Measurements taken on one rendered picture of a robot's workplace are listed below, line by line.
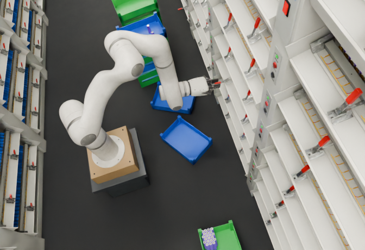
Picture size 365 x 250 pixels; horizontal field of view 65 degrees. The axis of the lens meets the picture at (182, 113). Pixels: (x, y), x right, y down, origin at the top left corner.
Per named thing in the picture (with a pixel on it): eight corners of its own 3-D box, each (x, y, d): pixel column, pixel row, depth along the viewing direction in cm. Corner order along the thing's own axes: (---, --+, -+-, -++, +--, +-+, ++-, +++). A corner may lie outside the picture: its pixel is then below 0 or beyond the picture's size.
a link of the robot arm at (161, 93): (185, 92, 151) (181, 78, 155) (161, 96, 149) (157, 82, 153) (184, 100, 158) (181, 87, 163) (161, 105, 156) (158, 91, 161)
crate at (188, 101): (152, 108, 218) (150, 103, 211) (159, 87, 228) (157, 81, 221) (190, 114, 211) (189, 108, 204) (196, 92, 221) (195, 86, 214)
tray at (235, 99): (254, 154, 143) (249, 148, 136) (218, 64, 175) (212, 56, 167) (293, 137, 137) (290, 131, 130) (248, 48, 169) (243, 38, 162)
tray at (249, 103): (257, 137, 127) (249, 126, 116) (216, 42, 159) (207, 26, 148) (302, 117, 121) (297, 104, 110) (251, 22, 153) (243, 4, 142)
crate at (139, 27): (126, 53, 196) (123, 45, 189) (119, 35, 206) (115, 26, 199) (167, 37, 198) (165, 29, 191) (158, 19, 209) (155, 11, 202)
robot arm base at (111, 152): (91, 170, 158) (75, 159, 142) (93, 138, 167) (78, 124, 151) (125, 165, 156) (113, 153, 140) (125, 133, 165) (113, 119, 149)
